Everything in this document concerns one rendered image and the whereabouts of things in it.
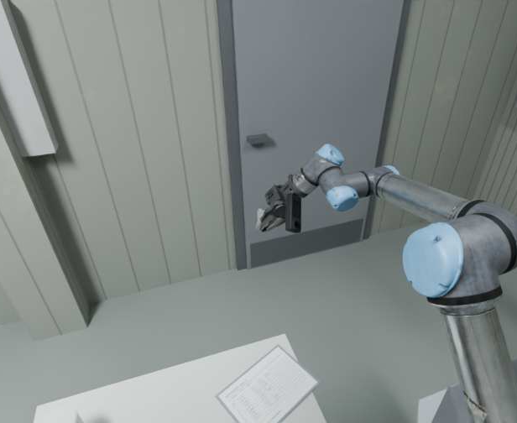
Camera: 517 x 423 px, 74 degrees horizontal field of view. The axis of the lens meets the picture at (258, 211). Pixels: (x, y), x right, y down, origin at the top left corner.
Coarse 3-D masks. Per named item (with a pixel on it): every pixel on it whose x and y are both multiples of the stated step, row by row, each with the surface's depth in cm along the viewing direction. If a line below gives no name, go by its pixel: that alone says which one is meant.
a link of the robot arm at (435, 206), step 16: (368, 176) 94; (384, 176) 92; (400, 176) 89; (368, 192) 95; (384, 192) 90; (400, 192) 85; (416, 192) 81; (432, 192) 78; (416, 208) 80; (432, 208) 76; (448, 208) 72; (464, 208) 68; (480, 208) 66; (496, 208) 64; (512, 224) 58
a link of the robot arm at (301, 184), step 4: (300, 172) 102; (296, 176) 102; (300, 176) 102; (292, 180) 105; (296, 180) 102; (300, 180) 101; (304, 180) 101; (296, 184) 102; (300, 184) 102; (304, 184) 101; (308, 184) 101; (296, 188) 103; (300, 188) 102; (304, 188) 102; (308, 188) 102; (312, 188) 102; (304, 192) 103; (308, 192) 103
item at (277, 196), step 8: (288, 176) 108; (288, 184) 108; (272, 192) 110; (280, 192) 109; (288, 192) 107; (296, 192) 103; (272, 200) 110; (280, 200) 107; (280, 208) 107; (280, 216) 110
